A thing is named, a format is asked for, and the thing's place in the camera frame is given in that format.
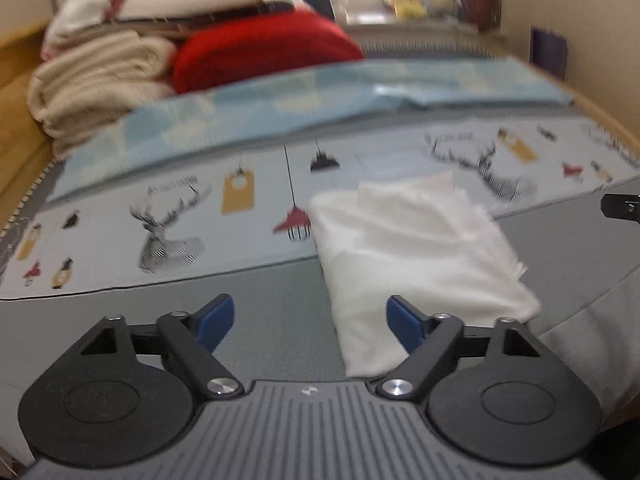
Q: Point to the cream folded blanket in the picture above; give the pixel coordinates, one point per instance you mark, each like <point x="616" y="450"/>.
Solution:
<point x="100" y="80"/>

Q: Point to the white shirt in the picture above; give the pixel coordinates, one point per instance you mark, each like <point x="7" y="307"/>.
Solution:
<point x="410" y="260"/>

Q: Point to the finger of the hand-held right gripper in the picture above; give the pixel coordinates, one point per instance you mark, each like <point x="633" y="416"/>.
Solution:
<point x="622" y="206"/>

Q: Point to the white pink-trimmed cloth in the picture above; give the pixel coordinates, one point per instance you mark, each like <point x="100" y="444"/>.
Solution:
<point x="85" y="10"/>

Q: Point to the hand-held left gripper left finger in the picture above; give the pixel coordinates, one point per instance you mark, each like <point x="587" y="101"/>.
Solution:
<point x="217" y="320"/>

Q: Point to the light grey cloth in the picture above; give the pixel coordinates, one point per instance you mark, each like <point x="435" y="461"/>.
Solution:
<point x="590" y="340"/>

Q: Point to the light blue patterned sheet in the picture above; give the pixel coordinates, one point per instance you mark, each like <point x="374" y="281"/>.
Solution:
<point x="300" y="100"/>

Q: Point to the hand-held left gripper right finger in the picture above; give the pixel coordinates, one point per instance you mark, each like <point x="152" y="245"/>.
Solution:
<point x="402" y="325"/>

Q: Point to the windowsill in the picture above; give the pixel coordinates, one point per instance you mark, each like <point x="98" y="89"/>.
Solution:
<point x="415" y="29"/>

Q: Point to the purple box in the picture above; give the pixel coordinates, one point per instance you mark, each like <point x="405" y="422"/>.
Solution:
<point x="548" y="52"/>

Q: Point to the red cushion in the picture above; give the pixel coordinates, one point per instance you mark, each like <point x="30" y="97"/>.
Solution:
<point x="260" y="55"/>

